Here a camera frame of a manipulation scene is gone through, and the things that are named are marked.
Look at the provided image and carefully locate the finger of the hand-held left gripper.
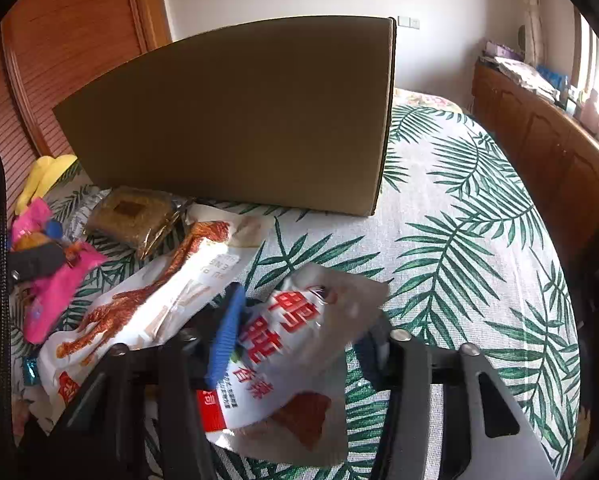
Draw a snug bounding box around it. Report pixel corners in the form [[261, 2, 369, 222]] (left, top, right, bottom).
[[0, 219, 69, 293]]

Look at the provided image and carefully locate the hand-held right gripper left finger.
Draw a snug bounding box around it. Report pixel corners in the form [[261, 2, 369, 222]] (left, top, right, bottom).
[[19, 282, 247, 480]]

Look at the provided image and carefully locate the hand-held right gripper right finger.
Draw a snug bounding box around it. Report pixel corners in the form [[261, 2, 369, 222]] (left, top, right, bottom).
[[354, 312, 555, 480]]

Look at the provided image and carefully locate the pink snack packet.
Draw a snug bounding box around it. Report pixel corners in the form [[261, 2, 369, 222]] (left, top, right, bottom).
[[9, 197, 107, 346]]

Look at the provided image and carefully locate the white red-label snack packet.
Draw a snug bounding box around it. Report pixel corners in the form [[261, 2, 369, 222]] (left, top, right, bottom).
[[199, 262, 390, 468]]

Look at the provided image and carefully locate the large white roast-print packet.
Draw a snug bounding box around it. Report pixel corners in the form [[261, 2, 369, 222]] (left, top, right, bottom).
[[39, 205, 275, 406]]

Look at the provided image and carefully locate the cardboard box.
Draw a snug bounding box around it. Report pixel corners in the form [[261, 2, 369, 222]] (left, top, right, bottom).
[[52, 16, 397, 218]]

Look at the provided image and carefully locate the yellow plush toy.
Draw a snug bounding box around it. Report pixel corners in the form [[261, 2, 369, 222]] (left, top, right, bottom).
[[14, 155, 78, 216]]

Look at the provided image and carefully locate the clear brown cake packet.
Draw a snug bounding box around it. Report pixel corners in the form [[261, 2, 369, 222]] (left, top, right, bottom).
[[84, 186, 190, 261]]

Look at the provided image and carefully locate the leaf print blanket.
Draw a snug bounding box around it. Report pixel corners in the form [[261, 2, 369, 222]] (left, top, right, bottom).
[[9, 87, 580, 480]]

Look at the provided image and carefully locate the wooden wardrobe door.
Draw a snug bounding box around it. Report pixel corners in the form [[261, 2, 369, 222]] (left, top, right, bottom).
[[0, 0, 172, 236]]

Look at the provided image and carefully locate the floral blanket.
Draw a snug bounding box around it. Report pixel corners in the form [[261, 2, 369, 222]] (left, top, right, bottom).
[[393, 87, 463, 112]]

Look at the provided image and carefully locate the wooden cabinet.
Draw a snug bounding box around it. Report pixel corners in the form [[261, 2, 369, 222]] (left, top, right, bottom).
[[472, 60, 599, 271]]

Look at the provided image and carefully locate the folded printed cloth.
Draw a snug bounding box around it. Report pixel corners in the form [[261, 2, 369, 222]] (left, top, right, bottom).
[[494, 55, 547, 88]]

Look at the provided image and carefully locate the purple box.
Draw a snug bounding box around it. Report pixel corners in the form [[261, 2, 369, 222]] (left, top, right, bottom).
[[484, 40, 523, 62]]

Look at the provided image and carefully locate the blue packet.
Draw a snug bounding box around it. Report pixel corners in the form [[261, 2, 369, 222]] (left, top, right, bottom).
[[537, 65, 571, 92]]

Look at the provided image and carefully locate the window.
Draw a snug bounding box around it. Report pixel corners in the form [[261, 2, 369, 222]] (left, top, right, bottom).
[[577, 7, 599, 128]]

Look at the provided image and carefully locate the patterned curtain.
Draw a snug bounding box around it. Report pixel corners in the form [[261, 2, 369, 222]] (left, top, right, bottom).
[[512, 0, 550, 66]]

